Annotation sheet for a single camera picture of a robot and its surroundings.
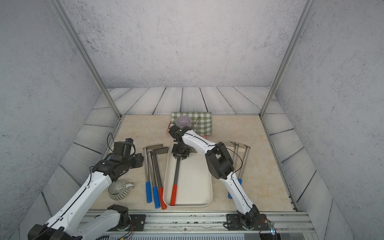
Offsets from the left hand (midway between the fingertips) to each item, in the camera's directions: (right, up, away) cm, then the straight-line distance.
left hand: (142, 158), depth 81 cm
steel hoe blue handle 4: (+6, -17, +2) cm, 18 cm away
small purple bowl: (+19, +21, +31) cm, 42 cm away
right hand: (+17, -3, +11) cm, 20 cm away
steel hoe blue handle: (+55, +5, +18) cm, 58 cm away
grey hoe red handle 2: (+2, 0, +15) cm, 15 cm away
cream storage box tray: (+28, -13, +5) cm, 31 cm away
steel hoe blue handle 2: (+44, -12, -17) cm, 48 cm away
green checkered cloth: (+32, +21, +34) cm, 52 cm away
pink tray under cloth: (+8, +15, +30) cm, 35 cm away
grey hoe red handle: (+17, -17, +2) cm, 24 cm away
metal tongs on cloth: (+31, +24, +37) cm, 53 cm away
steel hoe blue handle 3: (+2, -16, +3) cm, 17 cm away
